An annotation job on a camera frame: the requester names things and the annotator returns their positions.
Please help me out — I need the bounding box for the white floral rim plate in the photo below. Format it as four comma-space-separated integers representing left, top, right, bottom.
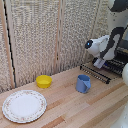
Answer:
1, 89, 48, 125

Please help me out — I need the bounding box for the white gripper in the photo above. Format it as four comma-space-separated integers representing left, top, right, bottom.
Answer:
92, 57, 108, 70

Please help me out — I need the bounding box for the blue plastic cup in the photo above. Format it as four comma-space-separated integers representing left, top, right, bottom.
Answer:
75, 74, 92, 94

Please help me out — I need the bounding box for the black ribbed rack tray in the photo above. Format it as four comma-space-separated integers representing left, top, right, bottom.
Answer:
79, 63, 112, 85

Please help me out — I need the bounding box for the yellow plastic bowl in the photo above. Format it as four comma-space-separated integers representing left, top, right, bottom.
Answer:
35, 74, 54, 90

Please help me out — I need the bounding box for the black wire dish rack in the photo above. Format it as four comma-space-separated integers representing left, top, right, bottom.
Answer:
99, 36, 128, 80

